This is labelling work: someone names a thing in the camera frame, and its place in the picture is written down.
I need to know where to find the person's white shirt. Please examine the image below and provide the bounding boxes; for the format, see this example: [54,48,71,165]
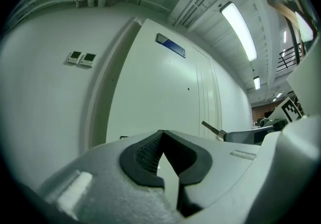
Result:
[286,39,321,118]

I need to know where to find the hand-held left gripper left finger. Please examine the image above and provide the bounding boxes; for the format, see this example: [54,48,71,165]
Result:
[37,129,183,224]

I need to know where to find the grey metal lever handle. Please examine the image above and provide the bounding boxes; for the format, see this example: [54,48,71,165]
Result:
[201,120,228,141]

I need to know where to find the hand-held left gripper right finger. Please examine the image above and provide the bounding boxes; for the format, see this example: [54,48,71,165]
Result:
[162,130,261,218]

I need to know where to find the black metal railing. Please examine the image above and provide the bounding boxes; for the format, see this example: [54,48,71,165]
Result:
[276,44,303,73]

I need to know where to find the long ceiling light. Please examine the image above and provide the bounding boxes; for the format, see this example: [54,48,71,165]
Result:
[220,2,258,63]

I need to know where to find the door frame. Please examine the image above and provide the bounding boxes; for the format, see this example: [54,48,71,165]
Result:
[79,16,141,155]

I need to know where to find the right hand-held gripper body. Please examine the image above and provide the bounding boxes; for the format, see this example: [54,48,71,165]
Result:
[267,96,305,128]

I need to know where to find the blue door sign plate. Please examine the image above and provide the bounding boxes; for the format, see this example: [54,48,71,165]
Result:
[155,32,187,59]

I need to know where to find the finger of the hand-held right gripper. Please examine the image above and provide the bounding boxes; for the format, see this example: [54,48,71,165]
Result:
[225,125,275,145]

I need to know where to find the white door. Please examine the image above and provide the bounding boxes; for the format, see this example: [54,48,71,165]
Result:
[106,18,223,144]

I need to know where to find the white wall thermostat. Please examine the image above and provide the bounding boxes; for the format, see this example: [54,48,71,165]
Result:
[80,52,97,68]
[66,51,83,64]

